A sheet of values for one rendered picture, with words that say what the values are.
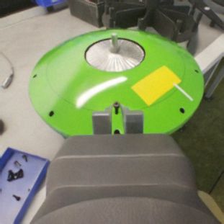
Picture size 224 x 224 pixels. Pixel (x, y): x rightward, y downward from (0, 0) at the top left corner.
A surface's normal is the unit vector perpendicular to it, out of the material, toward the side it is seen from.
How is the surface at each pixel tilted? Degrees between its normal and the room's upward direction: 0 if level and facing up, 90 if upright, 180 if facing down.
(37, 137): 0
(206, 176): 0
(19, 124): 0
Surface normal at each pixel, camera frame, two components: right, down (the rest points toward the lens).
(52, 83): -0.33, -0.42
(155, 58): 0.11, -0.58
